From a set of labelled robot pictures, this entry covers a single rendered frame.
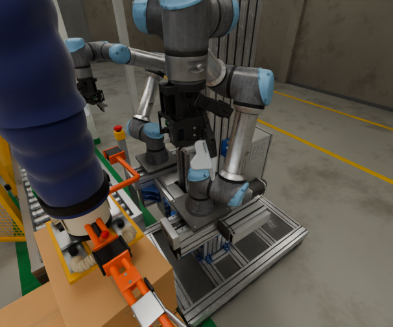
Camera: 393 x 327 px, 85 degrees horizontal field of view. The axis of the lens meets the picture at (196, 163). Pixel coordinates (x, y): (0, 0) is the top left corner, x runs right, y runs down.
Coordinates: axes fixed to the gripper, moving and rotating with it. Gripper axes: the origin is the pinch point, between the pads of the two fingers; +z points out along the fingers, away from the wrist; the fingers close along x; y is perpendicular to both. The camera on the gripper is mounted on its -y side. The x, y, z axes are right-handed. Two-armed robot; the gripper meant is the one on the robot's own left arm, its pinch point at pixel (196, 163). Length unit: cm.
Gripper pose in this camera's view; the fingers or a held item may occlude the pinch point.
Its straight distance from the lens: 52.1
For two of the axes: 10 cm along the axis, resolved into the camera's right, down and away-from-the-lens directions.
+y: -8.3, 3.3, -4.5
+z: 0.0, 8.1, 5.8
